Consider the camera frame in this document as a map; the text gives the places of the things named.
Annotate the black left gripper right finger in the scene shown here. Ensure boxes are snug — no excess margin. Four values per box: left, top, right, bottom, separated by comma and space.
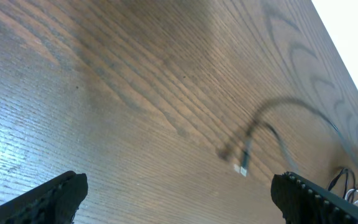
270, 172, 358, 224

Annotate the black USB cable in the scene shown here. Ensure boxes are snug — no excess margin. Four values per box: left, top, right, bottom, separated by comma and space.
327, 167, 358, 200

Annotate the black USB-C cable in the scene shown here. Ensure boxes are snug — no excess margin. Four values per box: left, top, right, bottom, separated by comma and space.
239, 98, 358, 178

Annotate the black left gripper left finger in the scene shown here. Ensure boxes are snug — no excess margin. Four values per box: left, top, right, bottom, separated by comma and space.
0, 170, 88, 224

